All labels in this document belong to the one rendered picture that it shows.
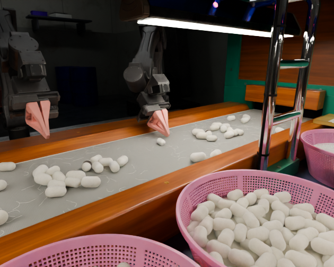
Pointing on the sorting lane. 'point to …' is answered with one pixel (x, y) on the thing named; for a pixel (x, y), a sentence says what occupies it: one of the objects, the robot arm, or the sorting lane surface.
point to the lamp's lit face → (204, 27)
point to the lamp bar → (207, 14)
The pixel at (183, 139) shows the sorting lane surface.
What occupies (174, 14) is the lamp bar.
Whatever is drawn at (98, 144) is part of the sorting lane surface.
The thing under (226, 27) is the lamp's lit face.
